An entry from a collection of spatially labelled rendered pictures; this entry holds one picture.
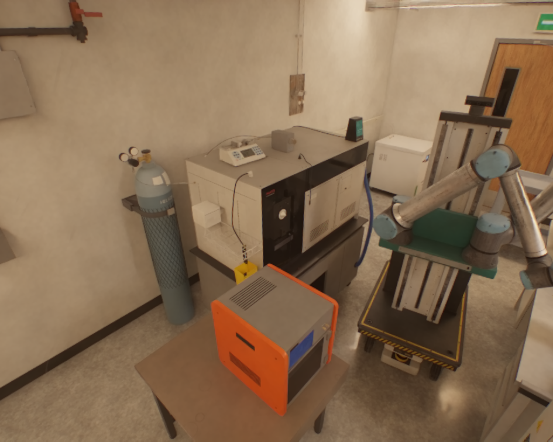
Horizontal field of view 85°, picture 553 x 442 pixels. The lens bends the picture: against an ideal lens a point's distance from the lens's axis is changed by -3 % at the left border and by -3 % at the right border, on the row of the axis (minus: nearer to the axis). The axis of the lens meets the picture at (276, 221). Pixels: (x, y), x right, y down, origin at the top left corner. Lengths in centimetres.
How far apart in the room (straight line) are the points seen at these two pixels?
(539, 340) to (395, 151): 343
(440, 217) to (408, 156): 277
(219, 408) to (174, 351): 41
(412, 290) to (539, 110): 324
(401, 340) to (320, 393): 97
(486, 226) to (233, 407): 155
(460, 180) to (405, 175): 330
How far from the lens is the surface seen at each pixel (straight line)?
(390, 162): 494
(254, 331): 129
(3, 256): 231
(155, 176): 219
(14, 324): 272
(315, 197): 210
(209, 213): 187
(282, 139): 216
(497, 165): 158
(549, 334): 205
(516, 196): 178
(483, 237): 200
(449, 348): 254
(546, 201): 200
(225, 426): 158
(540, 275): 178
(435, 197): 170
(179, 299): 272
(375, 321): 252
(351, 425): 240
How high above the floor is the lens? 212
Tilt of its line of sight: 30 degrees down
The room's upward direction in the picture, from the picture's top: straight up
